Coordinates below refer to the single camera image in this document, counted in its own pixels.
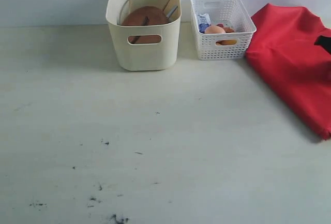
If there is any brown wooden plate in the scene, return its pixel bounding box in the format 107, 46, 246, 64
122, 6, 168, 44

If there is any white perforated plastic basket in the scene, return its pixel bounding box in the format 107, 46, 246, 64
190, 0, 257, 61

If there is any dark wooden spoon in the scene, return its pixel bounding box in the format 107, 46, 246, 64
131, 16, 149, 44

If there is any cream plastic bin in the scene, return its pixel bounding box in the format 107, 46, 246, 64
106, 0, 182, 71

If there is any fried chicken piece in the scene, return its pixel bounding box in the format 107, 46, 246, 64
223, 27, 235, 33

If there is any metal table knife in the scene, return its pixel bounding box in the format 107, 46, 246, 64
166, 5, 178, 23

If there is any brown egg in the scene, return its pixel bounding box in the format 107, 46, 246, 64
204, 25, 226, 34

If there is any red tablecloth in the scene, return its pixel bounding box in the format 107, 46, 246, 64
246, 4, 330, 140

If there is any blue white milk carton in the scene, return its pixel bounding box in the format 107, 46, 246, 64
197, 13, 211, 34

